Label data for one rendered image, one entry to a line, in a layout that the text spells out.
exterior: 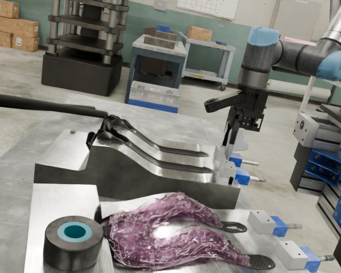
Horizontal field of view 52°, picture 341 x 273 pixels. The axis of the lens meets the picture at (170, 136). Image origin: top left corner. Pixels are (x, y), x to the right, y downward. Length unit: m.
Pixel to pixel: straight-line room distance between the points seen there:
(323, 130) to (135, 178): 0.74
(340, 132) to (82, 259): 1.06
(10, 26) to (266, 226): 7.10
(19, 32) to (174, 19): 3.02
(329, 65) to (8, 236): 0.81
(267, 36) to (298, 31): 6.54
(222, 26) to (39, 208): 6.96
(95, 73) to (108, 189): 4.04
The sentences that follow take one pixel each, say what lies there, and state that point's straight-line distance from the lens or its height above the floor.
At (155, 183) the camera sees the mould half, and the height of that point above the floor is 0.86.
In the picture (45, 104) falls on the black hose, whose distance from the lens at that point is 1.21.
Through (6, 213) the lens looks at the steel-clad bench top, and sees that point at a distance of 0.82.
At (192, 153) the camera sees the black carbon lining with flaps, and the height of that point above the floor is 0.88.
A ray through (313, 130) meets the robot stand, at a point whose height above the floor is 0.97.
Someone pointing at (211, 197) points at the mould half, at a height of 0.85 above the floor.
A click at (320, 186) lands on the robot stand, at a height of 0.77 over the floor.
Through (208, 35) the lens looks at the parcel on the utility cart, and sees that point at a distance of 6.83.
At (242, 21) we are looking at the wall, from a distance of 7.49.
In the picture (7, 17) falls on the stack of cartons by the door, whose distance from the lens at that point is 7.71.
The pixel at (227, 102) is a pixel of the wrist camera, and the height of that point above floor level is 1.06.
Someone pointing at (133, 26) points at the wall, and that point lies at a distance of 7.38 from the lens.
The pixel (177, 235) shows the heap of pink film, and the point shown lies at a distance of 0.62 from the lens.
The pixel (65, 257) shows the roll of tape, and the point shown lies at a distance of 0.50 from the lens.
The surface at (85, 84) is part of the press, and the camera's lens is 4.92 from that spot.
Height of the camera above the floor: 1.25
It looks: 19 degrees down
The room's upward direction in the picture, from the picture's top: 12 degrees clockwise
